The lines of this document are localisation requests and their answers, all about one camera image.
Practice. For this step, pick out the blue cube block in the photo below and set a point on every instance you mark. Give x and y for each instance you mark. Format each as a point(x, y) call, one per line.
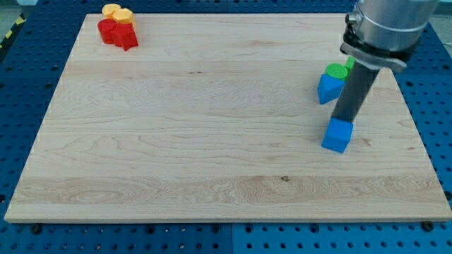
point(338, 135)

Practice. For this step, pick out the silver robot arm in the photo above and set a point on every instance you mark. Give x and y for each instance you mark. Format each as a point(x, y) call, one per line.
point(385, 33)

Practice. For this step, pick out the wooden board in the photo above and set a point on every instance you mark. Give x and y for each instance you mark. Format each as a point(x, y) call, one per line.
point(216, 118)

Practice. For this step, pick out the blue triangular prism block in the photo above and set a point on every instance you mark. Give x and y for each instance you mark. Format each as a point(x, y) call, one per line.
point(329, 88)

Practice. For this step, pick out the green cylinder block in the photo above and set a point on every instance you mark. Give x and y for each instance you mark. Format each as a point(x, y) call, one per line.
point(337, 70)

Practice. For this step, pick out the red star block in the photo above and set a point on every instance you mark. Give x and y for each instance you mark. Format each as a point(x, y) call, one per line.
point(124, 36)

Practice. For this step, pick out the green block behind rod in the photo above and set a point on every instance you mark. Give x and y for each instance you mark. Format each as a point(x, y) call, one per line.
point(350, 63)

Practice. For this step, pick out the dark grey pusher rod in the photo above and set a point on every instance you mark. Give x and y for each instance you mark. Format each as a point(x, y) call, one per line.
point(354, 92)

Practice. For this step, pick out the yellow hexagon block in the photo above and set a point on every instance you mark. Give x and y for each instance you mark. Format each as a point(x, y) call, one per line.
point(124, 16)

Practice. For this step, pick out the red cylinder block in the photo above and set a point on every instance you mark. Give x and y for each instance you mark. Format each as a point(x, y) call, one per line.
point(105, 27)

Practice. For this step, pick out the yellow cylinder block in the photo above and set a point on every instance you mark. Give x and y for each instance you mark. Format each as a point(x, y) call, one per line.
point(108, 10)

